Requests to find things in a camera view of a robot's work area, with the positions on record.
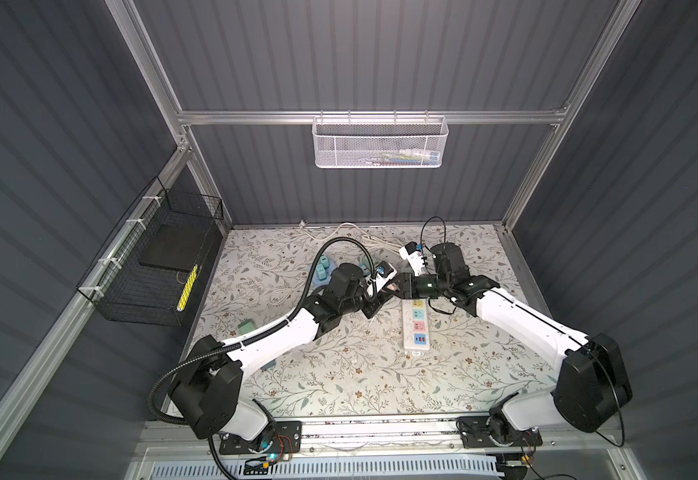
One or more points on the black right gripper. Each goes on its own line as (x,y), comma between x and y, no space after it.
(406,289)

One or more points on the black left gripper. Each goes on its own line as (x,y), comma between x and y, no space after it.
(371,308)

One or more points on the green plug adapter cube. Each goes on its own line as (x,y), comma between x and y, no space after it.
(246,327)

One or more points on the light blue round power strip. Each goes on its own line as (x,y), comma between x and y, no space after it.
(316,283)

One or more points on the long white power strip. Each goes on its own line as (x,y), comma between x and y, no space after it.
(415,329)

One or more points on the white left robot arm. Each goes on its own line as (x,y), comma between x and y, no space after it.
(207,390)

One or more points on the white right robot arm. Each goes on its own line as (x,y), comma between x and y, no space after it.
(591,384)

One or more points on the yellow marker in basket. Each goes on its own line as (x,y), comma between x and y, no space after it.
(187,289)

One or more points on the white wire wall basket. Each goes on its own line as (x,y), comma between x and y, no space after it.
(385,142)

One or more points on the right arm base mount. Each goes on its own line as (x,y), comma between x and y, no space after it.
(483,431)

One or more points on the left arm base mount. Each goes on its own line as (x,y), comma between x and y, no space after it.
(282,437)

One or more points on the black wire side basket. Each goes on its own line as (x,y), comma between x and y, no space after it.
(140,276)

